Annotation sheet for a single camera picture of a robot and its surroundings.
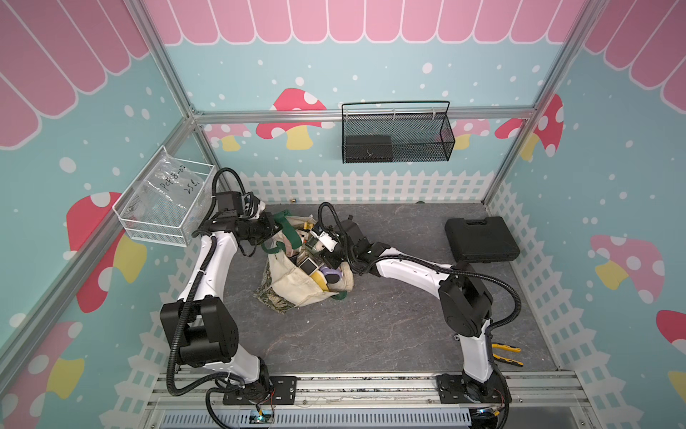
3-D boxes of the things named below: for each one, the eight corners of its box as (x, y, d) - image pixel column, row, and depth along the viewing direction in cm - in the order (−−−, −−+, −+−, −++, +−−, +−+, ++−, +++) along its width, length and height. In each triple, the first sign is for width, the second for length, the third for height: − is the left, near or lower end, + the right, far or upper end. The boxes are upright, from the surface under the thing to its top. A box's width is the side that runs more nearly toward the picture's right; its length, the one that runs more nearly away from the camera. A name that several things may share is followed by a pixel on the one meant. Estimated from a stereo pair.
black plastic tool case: (456, 265, 103) (461, 256, 98) (445, 226, 115) (449, 216, 111) (515, 265, 103) (523, 256, 98) (497, 226, 115) (504, 216, 110)
